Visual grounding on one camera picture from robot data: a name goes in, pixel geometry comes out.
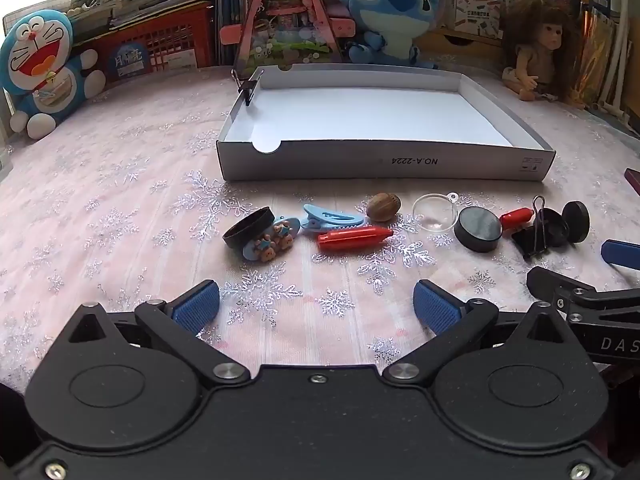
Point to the white cardboard box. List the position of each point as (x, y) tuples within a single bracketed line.
[(370, 115)]

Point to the blue printed card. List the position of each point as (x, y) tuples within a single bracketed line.
[(127, 60)]

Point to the blue alien plush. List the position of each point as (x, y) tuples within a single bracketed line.
[(390, 5)]

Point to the brown nut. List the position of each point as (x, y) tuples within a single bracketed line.
[(383, 206)]

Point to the pink triangular toy house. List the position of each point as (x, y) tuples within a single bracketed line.
[(285, 30)]

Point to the white printed cardboard carton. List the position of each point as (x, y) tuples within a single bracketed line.
[(472, 12)]

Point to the dark red object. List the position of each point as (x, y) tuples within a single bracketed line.
[(633, 178)]

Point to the blue bear hair clip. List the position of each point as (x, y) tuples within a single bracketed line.
[(272, 246)]

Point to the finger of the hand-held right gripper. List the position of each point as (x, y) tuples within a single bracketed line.
[(622, 254), (555, 282)]

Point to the large red crayon-shaped cap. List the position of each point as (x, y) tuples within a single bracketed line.
[(350, 239)]

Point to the wooden drawer box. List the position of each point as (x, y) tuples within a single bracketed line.
[(465, 47)]

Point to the pink snowflake tablecloth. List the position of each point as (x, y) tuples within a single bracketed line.
[(125, 200)]

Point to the black binder clip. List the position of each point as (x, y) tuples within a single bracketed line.
[(530, 238), (247, 90)]

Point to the black round disc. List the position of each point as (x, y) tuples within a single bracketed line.
[(477, 230), (576, 222)]

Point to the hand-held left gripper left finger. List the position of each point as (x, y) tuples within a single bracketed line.
[(197, 305)]

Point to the clear plastic dome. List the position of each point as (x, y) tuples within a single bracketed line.
[(435, 215)]

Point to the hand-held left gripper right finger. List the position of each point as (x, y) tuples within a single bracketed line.
[(435, 305)]

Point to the black round lid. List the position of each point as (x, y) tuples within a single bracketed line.
[(235, 237), (556, 227)]

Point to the shiny gold foil packet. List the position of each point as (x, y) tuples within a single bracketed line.
[(597, 50)]

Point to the brown-haired doll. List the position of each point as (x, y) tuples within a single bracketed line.
[(542, 40)]

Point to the plain blue hair clip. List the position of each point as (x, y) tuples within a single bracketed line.
[(330, 217)]

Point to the red plastic crate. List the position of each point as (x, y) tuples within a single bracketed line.
[(170, 35)]

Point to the small red crayon-shaped cap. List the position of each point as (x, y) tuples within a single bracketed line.
[(517, 216)]

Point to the blue robot cat plush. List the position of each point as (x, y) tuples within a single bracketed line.
[(40, 60)]

